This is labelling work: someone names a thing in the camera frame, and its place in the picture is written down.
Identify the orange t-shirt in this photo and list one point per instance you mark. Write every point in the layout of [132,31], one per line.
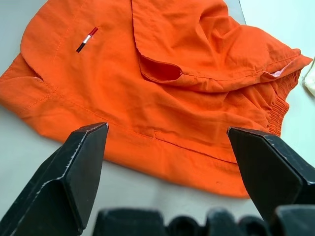
[147,98]

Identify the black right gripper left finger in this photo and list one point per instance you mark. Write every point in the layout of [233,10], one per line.
[61,177]

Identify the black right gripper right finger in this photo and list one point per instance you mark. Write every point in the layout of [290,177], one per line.
[270,167]

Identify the cream rolled cloth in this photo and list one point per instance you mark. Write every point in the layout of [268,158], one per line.
[310,78]

